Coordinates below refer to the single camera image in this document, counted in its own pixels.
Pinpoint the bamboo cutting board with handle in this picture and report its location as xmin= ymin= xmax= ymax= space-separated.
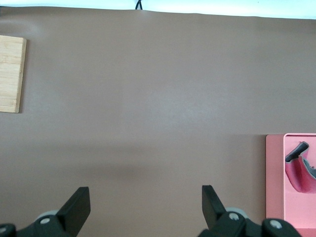
xmin=0 ymin=35 xmax=27 ymax=114

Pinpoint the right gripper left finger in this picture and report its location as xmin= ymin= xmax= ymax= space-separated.
xmin=17 ymin=186 xmax=91 ymax=237

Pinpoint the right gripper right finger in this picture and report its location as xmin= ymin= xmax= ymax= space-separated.
xmin=197 ymin=185 xmax=264 ymax=237

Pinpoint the brown leather table mat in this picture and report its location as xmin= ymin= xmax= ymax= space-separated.
xmin=0 ymin=6 xmax=316 ymax=237

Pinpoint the pink plastic box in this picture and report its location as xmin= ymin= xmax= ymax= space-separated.
xmin=265 ymin=133 xmax=316 ymax=237

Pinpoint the red cloth with grey underside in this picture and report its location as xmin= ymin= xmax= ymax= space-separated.
xmin=285 ymin=141 xmax=316 ymax=194

